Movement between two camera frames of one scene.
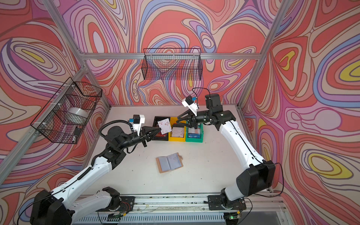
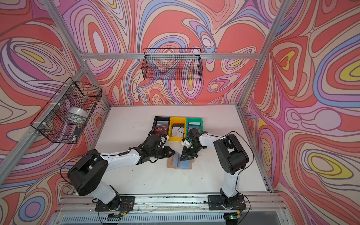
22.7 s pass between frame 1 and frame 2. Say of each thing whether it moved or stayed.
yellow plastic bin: stayed
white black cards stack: stayed
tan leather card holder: moved
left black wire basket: stayed
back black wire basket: stayed
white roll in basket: stayed
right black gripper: moved
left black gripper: moved
